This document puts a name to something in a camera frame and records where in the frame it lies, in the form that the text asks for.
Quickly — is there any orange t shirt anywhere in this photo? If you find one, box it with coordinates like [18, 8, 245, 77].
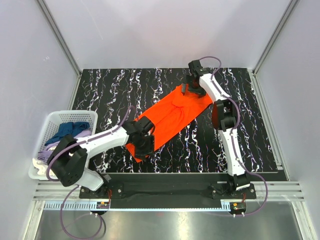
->
[138, 85, 213, 150]

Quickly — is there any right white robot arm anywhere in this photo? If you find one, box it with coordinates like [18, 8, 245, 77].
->
[181, 59, 250, 194]

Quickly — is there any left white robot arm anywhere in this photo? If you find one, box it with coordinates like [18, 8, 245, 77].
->
[46, 116, 156, 192]

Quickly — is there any black marble pattern mat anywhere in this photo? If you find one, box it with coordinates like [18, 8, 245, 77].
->
[73, 68, 277, 173]

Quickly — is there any left orange connector box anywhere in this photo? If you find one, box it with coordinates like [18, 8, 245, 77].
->
[96, 200, 111, 209]

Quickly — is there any orange connector box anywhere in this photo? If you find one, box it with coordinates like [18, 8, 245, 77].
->
[231, 202, 247, 212]
[96, 200, 111, 209]

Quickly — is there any navy blue t shirt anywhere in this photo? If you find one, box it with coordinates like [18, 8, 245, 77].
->
[44, 121, 90, 146]

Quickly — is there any white plastic laundry basket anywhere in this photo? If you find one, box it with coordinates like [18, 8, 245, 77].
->
[28, 110, 98, 181]

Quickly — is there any lavender t shirt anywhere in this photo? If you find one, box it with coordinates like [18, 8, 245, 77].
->
[37, 129, 92, 164]

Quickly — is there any white t shirt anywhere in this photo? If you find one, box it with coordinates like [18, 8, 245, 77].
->
[32, 146, 56, 176]

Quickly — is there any right orange connector box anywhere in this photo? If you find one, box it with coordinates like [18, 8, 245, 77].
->
[231, 202, 247, 212]

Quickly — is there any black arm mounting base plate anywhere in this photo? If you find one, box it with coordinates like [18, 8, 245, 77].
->
[79, 173, 257, 200]

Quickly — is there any right aluminium frame post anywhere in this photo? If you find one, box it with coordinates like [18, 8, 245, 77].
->
[252, 0, 300, 76]

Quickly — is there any aluminium frame post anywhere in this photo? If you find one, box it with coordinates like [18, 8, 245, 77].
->
[35, 0, 82, 77]
[252, 0, 300, 76]

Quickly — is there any white slotted cable duct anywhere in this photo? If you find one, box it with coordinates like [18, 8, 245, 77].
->
[44, 200, 231, 212]

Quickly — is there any left aluminium frame post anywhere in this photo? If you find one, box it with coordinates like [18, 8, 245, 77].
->
[35, 0, 82, 77]

